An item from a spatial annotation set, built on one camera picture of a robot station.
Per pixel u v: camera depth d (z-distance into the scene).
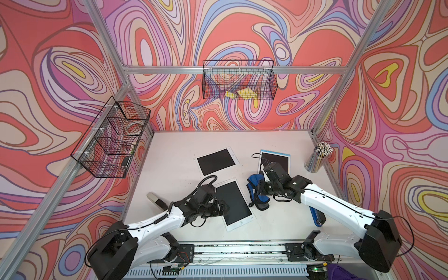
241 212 0.90
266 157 1.06
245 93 0.91
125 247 0.40
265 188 0.71
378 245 0.39
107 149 0.74
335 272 0.66
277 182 0.61
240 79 0.96
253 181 0.82
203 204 0.67
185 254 0.72
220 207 0.74
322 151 0.87
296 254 0.73
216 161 1.05
